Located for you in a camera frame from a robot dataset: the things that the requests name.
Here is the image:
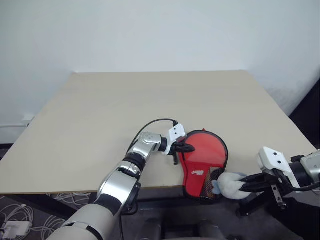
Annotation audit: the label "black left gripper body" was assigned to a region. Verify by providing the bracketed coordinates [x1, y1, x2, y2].
[172, 136, 187, 166]

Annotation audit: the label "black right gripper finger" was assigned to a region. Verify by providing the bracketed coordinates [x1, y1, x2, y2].
[239, 183, 268, 195]
[239, 174, 266, 185]

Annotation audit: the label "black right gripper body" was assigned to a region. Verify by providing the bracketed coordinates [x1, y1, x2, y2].
[259, 167, 288, 210]

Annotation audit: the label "grey white plush pendant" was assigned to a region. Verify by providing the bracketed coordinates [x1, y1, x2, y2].
[212, 171, 249, 200]

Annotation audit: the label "red black paddle case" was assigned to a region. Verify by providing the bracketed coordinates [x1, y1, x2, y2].
[177, 128, 229, 205]

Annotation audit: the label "black cabinet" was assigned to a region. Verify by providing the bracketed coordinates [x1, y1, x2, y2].
[288, 82, 320, 151]

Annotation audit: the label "white power adapter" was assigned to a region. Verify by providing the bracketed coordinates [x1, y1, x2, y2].
[3, 220, 33, 237]

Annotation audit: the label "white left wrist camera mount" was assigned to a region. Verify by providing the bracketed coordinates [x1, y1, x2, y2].
[163, 122, 187, 157]

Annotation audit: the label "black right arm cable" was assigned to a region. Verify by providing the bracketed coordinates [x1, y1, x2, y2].
[274, 154, 320, 194]

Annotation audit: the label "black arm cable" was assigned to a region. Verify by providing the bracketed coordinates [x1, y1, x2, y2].
[126, 118, 179, 157]
[274, 154, 320, 194]

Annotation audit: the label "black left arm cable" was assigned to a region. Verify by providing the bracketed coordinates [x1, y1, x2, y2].
[126, 118, 179, 157]

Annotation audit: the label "black table frame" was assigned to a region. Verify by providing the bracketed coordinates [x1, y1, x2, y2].
[9, 185, 278, 218]

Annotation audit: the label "white wall cable duct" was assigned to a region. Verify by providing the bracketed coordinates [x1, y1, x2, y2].
[0, 113, 35, 129]

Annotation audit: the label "tangled white floor cables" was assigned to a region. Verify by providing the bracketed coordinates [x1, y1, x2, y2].
[0, 191, 94, 240]

